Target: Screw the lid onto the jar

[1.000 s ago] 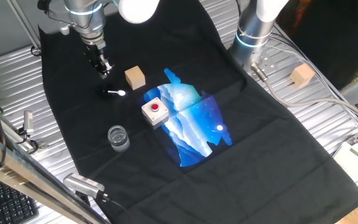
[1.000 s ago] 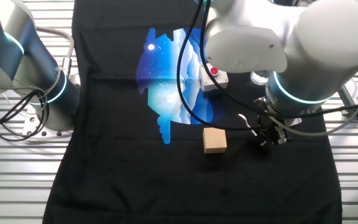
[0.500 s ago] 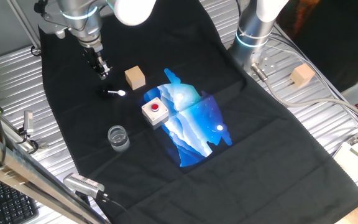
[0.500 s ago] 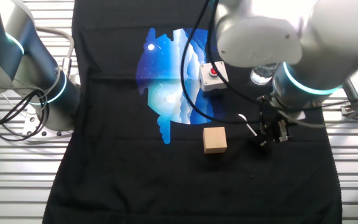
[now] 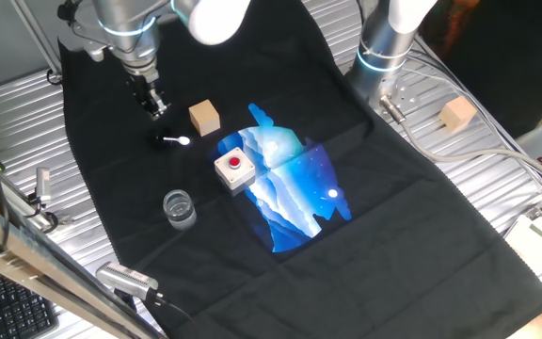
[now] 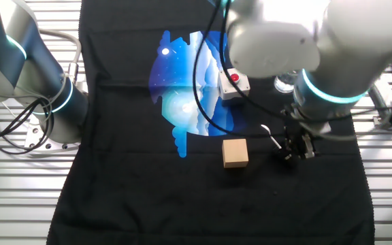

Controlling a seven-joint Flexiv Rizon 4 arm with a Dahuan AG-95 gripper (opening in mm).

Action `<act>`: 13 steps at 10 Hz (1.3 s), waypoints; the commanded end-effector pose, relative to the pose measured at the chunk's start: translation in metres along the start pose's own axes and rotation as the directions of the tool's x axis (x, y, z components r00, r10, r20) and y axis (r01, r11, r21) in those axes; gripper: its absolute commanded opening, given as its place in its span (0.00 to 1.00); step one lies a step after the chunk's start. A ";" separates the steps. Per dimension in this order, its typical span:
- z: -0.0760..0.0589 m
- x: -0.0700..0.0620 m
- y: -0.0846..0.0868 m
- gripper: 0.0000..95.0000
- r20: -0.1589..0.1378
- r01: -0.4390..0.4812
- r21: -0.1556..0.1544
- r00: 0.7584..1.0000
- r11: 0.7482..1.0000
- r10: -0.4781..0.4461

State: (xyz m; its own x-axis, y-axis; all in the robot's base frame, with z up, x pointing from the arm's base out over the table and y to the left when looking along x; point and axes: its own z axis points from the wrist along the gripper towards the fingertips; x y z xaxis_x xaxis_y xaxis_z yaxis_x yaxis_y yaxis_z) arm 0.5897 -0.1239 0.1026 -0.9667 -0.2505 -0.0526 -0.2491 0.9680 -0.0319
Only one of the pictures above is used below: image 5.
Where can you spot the grey box with red button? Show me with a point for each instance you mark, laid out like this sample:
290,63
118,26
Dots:
245,172

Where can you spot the thin metal pole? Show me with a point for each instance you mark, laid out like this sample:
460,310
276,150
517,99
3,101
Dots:
36,35

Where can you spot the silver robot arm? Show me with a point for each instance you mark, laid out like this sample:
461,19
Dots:
125,19

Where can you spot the wooden cube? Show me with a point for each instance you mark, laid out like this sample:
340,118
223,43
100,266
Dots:
204,117
457,115

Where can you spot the silver camera on rail clamp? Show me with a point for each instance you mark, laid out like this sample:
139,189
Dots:
43,181

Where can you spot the black cloth with blue print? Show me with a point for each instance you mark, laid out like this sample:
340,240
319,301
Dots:
393,259

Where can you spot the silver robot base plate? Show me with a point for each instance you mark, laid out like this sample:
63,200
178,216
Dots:
405,96

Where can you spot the aluminium frame beam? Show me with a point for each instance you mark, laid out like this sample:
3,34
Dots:
17,249

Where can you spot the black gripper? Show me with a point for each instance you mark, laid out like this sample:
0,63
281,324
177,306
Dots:
140,89

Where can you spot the white flat device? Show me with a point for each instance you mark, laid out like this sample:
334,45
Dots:
539,240

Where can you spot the wrist camera with silver bracket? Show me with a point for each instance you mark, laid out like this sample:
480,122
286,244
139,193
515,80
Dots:
93,49

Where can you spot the white plastic spoon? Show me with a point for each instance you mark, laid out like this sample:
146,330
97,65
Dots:
184,140

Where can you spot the black chair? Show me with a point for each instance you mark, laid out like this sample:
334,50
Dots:
511,56

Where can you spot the black keyboard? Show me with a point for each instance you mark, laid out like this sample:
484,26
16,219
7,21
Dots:
17,311

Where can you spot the clear glass jar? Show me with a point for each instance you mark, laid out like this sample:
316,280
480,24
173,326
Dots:
179,216

